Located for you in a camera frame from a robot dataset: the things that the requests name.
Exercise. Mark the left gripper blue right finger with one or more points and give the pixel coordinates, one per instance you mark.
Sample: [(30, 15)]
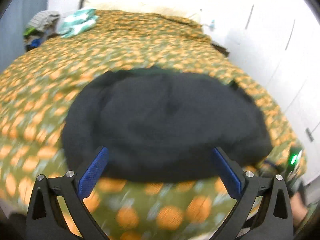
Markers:
[(273, 219)]

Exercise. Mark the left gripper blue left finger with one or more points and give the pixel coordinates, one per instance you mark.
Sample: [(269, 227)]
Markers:
[(45, 219)]

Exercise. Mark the black puffer jacket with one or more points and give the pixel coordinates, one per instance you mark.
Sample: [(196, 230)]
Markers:
[(160, 125)]

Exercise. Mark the camouflage right sleeve forearm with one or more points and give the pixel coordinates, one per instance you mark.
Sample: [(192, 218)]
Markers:
[(310, 223)]

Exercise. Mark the grey striped clothes pile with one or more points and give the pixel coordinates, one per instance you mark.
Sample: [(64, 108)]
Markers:
[(40, 28)]

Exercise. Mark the person's right hand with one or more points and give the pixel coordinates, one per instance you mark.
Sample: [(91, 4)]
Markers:
[(299, 210)]

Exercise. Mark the green orange floral bedspread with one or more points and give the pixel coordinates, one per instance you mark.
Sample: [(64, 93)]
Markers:
[(38, 88)]

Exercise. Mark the white wardrobe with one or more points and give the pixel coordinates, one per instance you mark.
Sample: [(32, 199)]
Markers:
[(277, 44)]

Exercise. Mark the dark wooden nightstand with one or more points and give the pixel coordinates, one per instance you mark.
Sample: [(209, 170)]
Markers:
[(220, 48)]

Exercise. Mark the teal white folded cloth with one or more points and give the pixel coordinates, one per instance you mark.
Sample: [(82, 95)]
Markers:
[(79, 22)]

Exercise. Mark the cream headboard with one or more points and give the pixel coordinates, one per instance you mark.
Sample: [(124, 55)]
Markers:
[(141, 7)]

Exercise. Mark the blue grey curtain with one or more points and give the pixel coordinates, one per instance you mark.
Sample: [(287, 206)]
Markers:
[(15, 14)]

